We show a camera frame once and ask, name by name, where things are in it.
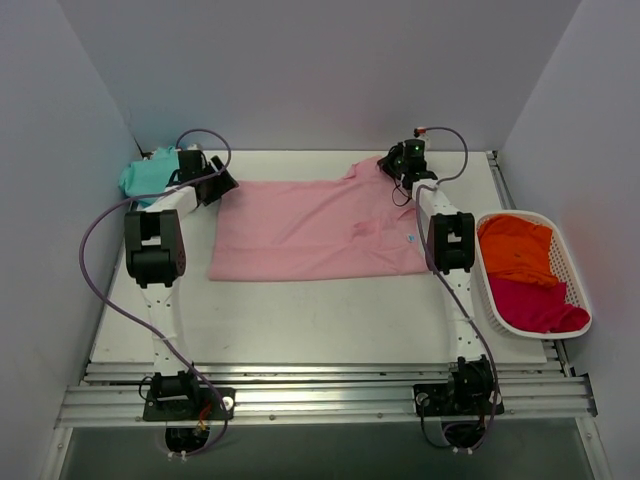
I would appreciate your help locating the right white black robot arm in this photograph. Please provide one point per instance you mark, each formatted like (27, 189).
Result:
(447, 235)

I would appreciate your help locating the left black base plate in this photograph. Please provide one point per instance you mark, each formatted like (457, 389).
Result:
(180, 408)

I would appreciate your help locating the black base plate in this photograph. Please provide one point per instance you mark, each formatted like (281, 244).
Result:
(180, 408)
(451, 399)

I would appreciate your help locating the pink t shirt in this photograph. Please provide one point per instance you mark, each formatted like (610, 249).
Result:
(280, 231)

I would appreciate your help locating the orange t shirt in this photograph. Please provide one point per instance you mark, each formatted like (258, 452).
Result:
(516, 249)

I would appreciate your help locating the teal folded t shirt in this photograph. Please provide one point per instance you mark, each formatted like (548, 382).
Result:
(150, 175)

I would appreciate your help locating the aluminium rail frame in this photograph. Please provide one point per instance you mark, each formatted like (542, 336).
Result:
(329, 352)

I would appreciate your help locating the white plastic basket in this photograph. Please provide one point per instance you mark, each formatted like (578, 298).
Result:
(562, 267)

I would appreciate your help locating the magenta t shirt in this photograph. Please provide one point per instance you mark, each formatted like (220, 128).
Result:
(537, 309)

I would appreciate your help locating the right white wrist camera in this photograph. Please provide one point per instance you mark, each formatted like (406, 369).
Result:
(422, 133)

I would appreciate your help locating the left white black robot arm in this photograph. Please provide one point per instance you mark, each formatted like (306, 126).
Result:
(156, 260)

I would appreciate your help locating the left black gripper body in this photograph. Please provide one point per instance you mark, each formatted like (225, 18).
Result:
(220, 179)

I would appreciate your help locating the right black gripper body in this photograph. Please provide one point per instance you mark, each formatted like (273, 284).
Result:
(390, 163)

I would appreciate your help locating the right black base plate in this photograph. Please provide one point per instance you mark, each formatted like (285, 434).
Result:
(451, 399)

